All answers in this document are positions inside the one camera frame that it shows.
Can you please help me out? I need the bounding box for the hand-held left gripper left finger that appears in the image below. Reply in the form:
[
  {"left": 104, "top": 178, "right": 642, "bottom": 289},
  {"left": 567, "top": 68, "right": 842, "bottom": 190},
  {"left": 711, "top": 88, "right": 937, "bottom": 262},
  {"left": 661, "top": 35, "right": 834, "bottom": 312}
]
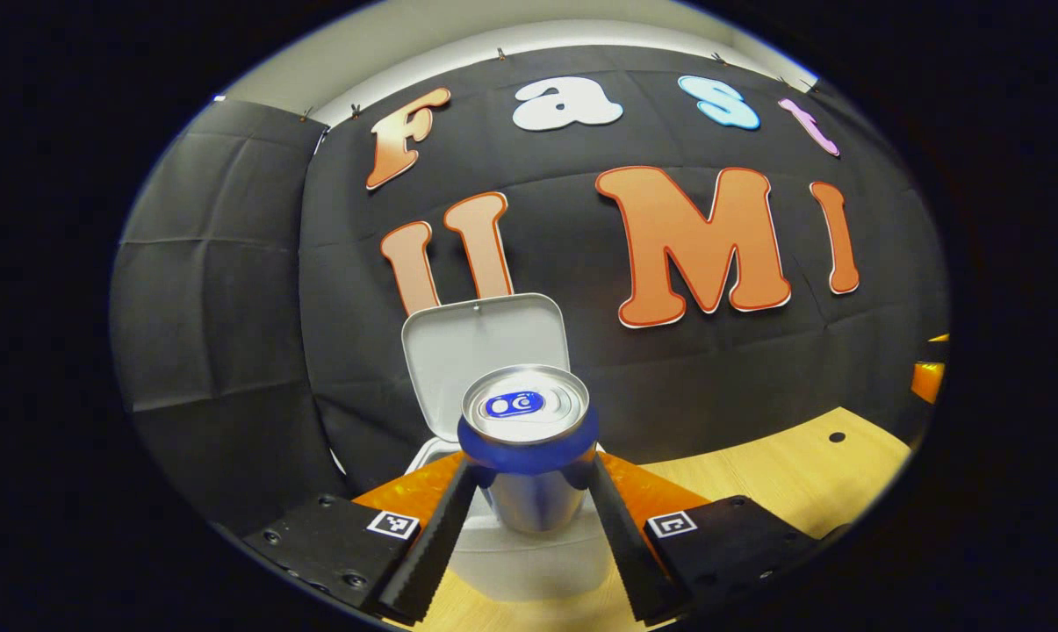
[{"left": 241, "top": 452, "right": 481, "bottom": 626}]

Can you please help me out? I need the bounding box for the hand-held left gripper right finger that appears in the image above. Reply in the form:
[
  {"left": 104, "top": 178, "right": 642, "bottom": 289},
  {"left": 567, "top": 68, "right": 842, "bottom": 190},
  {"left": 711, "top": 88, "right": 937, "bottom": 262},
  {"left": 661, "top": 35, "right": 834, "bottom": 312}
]
[{"left": 586, "top": 452, "right": 821, "bottom": 627}]

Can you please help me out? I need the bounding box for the blue pop can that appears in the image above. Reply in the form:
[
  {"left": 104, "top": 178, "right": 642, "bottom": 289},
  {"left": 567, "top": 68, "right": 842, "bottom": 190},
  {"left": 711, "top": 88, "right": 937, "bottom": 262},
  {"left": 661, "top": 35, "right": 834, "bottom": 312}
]
[{"left": 457, "top": 364, "right": 600, "bottom": 535}]

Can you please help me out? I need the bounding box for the white desktop garbage bin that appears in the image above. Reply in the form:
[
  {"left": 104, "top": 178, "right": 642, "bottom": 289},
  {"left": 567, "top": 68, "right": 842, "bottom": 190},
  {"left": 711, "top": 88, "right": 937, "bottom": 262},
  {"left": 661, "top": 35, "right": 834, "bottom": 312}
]
[{"left": 400, "top": 292, "right": 622, "bottom": 605}]

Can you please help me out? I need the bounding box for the wooden desktop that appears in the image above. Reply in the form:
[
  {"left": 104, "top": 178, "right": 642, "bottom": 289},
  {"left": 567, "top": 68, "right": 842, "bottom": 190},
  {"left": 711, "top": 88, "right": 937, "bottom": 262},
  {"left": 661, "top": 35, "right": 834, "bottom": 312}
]
[{"left": 384, "top": 406, "right": 914, "bottom": 632}]

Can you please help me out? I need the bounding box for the black backdrop cloth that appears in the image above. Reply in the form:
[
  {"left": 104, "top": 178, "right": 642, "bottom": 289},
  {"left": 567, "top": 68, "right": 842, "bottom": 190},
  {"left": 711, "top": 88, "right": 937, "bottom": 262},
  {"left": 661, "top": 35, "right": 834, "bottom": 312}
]
[{"left": 110, "top": 46, "right": 951, "bottom": 536}]

